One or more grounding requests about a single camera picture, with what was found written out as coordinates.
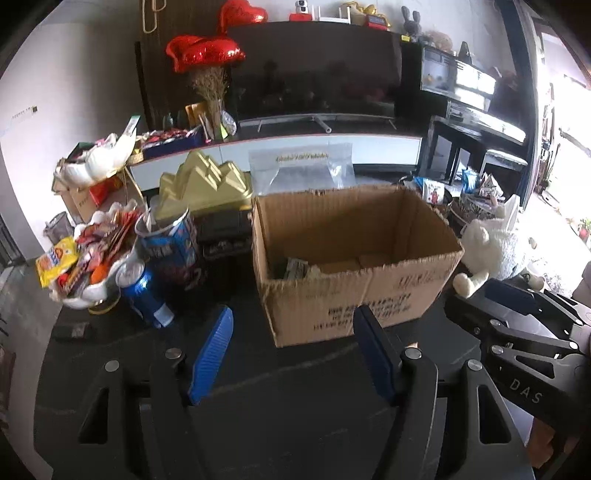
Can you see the blue tray of red packets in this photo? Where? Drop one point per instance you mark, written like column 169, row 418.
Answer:
column 171, row 141

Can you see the white bowl of snacks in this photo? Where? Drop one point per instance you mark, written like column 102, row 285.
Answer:
column 92, row 258

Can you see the dried flower bunch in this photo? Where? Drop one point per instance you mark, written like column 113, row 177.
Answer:
column 210, row 92

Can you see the blue soda can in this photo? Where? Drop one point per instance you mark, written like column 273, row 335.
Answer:
column 145, row 295

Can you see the small white camera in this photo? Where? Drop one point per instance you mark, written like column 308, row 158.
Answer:
column 303, row 5

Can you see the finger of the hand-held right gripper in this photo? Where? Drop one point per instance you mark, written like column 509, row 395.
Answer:
column 512, row 297
column 466, row 311

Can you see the metal mesh pen holder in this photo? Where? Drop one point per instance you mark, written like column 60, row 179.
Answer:
column 59, row 227

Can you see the dark gift box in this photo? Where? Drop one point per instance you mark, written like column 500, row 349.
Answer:
column 226, row 230

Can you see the red heart balloon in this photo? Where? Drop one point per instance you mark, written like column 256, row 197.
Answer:
column 203, row 53
column 240, row 14

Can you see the clear plastic zip bag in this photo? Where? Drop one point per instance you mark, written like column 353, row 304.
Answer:
column 300, row 170

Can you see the white television cabinet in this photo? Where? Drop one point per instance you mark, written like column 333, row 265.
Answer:
column 277, row 147

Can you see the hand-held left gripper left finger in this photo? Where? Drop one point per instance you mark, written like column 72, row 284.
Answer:
column 210, row 355

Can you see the gold mountain-shaped box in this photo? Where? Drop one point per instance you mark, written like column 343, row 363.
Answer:
column 203, row 184

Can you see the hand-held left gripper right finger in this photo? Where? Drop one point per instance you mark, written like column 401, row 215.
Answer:
column 374, row 355

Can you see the black piano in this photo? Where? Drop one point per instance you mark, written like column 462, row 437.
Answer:
column 475, row 92

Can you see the small white shell-shaped bowl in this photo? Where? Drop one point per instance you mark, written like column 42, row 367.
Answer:
column 101, row 161

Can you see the small printed snack packet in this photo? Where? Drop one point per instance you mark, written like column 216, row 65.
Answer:
column 296, row 268

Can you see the grey bunny doll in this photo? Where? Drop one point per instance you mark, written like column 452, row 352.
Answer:
column 411, row 21

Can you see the brown cardboard box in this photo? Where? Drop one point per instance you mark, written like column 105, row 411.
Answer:
column 323, row 300

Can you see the basket of snack packets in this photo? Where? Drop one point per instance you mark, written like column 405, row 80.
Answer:
column 466, row 198

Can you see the black piano stool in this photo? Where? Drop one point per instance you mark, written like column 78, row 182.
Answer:
column 505, row 159

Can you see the black flat television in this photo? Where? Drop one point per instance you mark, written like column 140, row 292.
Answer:
column 314, row 78

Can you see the white plush toy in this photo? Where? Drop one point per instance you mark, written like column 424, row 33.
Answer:
column 489, row 249

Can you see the open cardboard carton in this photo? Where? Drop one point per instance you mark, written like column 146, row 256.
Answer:
column 83, row 201

